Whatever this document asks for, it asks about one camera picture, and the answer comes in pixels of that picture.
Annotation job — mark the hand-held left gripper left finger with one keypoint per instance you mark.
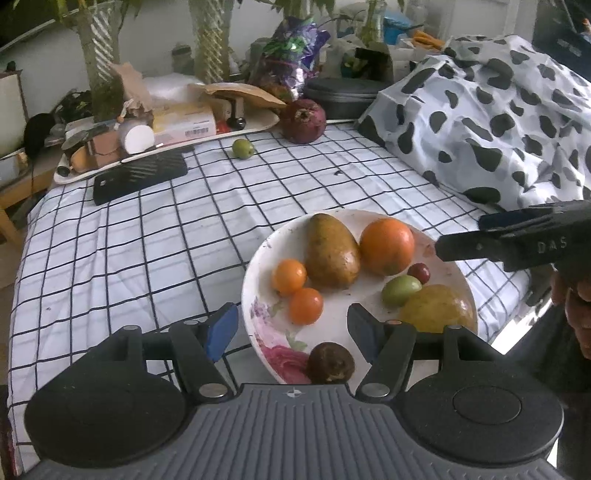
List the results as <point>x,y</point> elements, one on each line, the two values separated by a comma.
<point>221,330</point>

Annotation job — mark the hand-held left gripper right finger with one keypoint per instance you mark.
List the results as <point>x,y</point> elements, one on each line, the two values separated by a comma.
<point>364,333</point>

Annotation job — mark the white cylinder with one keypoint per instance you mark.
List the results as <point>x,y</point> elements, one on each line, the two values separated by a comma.
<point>137,137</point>

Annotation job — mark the small red fruit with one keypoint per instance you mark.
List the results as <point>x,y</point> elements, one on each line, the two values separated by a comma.
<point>419,273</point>

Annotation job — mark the dark red pomegranate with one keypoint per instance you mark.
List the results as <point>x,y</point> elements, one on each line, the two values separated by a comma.
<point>303,121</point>

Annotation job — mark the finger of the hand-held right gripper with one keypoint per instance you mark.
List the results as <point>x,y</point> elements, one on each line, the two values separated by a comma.
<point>508,220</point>
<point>466,248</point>

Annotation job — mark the large orange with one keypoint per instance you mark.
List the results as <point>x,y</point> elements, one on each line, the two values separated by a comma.
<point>387,246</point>

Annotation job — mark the person's right hand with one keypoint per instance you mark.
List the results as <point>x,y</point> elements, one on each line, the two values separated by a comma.
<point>575,318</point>

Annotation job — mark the white floral plate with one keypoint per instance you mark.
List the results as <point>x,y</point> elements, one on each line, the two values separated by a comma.
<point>341,318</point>

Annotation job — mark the brown paper envelope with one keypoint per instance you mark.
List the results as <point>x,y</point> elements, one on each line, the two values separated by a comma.
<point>242,92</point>

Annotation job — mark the black round object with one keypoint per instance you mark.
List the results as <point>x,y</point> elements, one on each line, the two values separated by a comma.
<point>37,132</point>

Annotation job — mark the person's dark clothing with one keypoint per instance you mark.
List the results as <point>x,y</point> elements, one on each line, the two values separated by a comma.
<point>549,392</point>

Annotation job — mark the black flat ribbed device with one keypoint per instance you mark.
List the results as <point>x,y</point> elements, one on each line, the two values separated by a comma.
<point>138,178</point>

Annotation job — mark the brown mango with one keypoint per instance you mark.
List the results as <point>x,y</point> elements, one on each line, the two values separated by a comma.
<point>332,251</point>

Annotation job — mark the cow-print blanket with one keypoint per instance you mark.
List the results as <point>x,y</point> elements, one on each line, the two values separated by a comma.
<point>485,115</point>

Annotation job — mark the twisted glass vase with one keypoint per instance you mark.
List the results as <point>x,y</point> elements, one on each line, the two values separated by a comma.
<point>99,57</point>
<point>212,41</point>

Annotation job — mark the bamboo plant in vase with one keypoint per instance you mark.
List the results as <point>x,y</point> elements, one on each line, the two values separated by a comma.
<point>374,21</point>

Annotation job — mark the black angular object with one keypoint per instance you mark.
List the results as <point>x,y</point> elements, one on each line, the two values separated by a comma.
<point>375,59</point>

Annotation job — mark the white black-checked bed sheet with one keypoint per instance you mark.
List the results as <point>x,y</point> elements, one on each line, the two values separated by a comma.
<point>184,240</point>

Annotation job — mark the dark brown passion fruit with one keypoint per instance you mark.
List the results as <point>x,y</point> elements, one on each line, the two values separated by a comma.
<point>330,364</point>

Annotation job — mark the purple plastic bag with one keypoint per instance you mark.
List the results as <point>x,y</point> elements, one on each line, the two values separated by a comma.
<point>291,50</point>

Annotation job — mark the white plastic bag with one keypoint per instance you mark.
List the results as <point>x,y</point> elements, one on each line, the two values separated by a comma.
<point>166,86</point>

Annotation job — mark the small green fruit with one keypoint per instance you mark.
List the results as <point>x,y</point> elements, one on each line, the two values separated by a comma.
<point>400,290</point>
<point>243,149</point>

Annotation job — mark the blue plastic item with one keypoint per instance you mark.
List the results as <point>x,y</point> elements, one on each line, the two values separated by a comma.
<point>397,24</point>

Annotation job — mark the brown crumpled paper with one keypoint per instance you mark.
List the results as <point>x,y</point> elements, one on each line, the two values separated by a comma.
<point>131,90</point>

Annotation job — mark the small black bottle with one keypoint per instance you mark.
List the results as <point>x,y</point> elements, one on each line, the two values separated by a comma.
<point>238,122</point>

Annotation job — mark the small orange tangerine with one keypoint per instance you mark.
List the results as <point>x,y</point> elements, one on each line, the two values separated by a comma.
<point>306,306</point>
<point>288,277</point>

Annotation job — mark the black zip case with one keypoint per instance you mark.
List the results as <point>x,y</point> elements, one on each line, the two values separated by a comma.
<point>344,95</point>

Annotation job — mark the orange small item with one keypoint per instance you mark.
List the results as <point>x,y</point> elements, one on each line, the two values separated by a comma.
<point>427,39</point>

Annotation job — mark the yellow cardboard box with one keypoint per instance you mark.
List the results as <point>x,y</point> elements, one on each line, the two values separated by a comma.
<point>184,123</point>

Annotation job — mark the white oval tray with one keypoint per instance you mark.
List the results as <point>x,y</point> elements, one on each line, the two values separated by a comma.
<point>258,125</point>

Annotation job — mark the yellow mango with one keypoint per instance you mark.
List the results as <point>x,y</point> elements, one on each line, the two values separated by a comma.
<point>438,310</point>

